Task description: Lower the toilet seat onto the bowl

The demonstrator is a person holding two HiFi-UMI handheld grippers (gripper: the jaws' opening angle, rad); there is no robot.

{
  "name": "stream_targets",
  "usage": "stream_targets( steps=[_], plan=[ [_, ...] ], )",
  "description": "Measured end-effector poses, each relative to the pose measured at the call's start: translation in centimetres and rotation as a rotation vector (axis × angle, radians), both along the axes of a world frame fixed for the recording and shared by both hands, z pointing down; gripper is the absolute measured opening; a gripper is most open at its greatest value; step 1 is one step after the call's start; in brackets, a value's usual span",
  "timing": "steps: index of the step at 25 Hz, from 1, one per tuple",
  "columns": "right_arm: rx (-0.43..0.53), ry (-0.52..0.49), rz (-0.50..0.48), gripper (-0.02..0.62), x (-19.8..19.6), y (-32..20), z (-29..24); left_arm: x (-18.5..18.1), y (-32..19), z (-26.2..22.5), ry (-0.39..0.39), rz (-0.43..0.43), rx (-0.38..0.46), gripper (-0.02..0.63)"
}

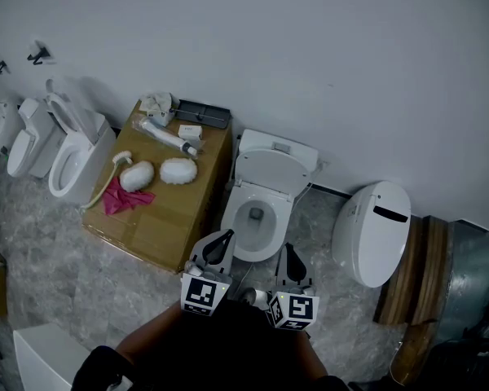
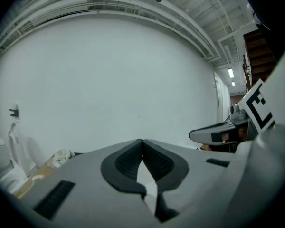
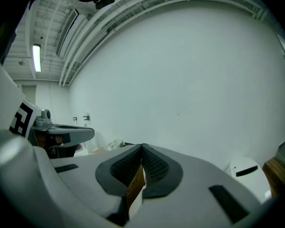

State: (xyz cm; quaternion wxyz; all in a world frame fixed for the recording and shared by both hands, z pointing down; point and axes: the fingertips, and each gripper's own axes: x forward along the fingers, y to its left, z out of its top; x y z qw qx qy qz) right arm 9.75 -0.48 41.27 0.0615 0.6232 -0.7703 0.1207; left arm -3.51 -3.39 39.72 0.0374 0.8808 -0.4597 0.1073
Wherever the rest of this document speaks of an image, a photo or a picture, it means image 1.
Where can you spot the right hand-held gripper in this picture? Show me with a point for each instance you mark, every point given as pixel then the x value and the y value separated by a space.
pixel 295 310

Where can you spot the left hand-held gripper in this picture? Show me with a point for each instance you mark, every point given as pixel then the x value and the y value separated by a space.
pixel 201 293

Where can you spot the white toilet seat lid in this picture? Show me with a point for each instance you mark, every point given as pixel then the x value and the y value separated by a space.
pixel 269 173

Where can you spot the person's right forearm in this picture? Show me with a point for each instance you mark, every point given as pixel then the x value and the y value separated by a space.
pixel 314 352

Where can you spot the person's left forearm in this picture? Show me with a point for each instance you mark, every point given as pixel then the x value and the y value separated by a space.
pixel 151 330

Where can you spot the white smart toilet closed lid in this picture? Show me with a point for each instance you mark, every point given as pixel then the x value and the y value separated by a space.
pixel 368 242

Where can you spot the white open toilet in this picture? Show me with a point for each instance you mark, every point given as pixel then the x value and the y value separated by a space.
pixel 261 139

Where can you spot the white toilet with raised lid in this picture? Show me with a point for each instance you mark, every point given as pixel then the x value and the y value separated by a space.
pixel 81 157

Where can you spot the white closed toilet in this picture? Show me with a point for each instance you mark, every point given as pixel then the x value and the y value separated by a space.
pixel 30 141

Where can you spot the person's grey shoe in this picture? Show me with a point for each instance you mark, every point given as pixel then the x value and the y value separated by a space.
pixel 257 297

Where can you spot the large brown cardboard box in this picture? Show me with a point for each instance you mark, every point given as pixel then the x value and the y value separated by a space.
pixel 167 226

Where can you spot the person's dark clothing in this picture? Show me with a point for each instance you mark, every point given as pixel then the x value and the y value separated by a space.
pixel 228 352

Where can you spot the pink cloth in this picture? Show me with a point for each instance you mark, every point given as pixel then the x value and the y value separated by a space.
pixel 120 197

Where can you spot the wooden plank stack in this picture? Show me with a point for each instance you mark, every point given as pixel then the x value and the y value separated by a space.
pixel 415 275

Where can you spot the small white box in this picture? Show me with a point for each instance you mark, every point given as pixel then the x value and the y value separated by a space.
pixel 190 131

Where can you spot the white tube in plastic bag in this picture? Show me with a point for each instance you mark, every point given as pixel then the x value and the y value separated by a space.
pixel 163 134

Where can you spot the black metal tray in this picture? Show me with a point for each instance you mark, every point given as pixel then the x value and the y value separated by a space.
pixel 205 113

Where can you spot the black equipment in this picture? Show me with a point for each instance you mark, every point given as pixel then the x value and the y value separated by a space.
pixel 477 344

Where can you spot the white square cabinet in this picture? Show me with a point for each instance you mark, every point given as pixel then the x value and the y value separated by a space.
pixel 45 357

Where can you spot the small white wall fitting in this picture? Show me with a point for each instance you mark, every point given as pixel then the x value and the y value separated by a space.
pixel 322 165

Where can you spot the grey metal duct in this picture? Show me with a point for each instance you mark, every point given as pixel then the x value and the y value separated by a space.
pixel 472 263

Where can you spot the black wall hook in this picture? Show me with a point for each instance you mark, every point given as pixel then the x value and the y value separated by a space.
pixel 39 53
pixel 1 67

